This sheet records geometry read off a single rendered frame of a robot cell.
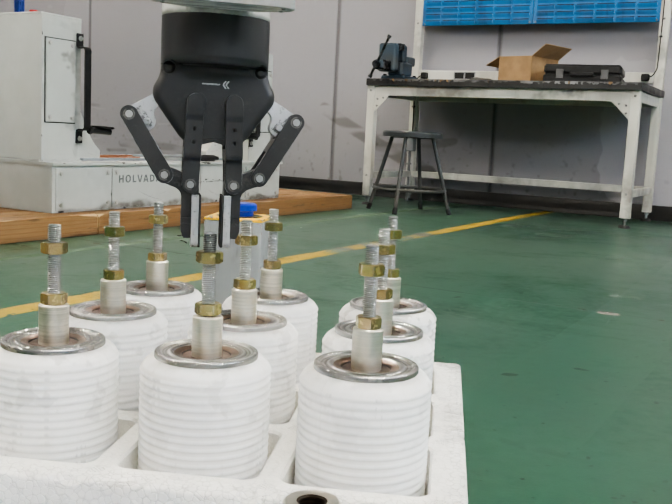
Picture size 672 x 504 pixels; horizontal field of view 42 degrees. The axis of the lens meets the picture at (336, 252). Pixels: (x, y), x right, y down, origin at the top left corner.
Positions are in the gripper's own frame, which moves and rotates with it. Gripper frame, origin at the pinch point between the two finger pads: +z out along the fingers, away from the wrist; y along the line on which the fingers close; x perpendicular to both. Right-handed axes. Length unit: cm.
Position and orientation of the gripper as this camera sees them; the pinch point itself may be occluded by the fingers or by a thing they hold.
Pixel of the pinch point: (209, 220)
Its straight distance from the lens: 63.6
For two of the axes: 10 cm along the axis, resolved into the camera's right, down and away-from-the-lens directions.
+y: -9.8, -0.2, -2.1
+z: -0.5, 9.9, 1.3
